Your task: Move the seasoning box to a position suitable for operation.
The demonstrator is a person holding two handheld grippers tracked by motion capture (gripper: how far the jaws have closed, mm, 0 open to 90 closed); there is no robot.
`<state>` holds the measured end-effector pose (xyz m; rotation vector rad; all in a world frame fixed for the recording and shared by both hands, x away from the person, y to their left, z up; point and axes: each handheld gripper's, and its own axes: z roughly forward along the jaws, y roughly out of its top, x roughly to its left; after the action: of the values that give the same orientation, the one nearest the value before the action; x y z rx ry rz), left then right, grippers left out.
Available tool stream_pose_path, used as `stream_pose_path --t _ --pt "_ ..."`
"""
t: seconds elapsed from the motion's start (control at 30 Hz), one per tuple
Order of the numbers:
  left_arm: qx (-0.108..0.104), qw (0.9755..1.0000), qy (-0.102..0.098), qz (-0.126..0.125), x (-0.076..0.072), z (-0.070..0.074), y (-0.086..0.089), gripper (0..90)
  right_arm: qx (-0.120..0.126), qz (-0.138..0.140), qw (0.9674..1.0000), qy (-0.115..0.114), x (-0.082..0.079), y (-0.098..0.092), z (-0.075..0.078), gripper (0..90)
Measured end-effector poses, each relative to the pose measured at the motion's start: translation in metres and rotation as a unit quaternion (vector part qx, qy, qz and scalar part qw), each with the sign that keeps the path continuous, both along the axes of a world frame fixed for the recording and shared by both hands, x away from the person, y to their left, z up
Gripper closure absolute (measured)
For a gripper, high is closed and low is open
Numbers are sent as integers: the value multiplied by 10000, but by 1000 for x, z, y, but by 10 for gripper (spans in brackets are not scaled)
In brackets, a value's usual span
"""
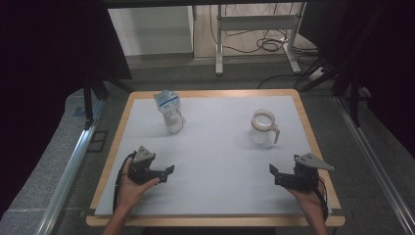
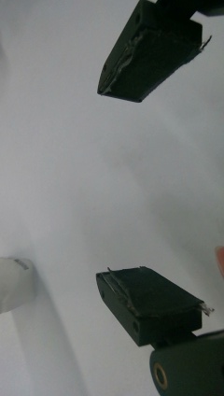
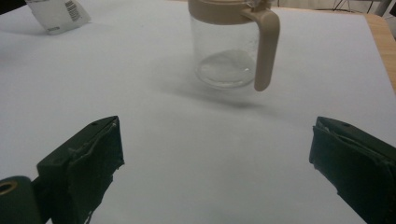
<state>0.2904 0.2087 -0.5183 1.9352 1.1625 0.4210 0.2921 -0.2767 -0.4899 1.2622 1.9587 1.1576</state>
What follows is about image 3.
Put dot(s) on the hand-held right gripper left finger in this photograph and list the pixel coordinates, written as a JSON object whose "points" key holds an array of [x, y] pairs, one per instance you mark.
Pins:
{"points": [[81, 174]]}

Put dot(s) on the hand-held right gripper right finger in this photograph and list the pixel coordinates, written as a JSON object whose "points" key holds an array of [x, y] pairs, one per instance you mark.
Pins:
{"points": [[358, 165]]}

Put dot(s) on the clear plastic bag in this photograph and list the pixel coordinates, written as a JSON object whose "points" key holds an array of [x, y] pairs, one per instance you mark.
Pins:
{"points": [[224, 40]]}

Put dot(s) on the white table mat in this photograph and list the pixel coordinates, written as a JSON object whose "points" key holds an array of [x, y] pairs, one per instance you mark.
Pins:
{"points": [[193, 140]]}

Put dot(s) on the grey metal desk frame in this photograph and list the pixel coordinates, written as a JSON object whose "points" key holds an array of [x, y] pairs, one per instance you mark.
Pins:
{"points": [[383, 6]]}

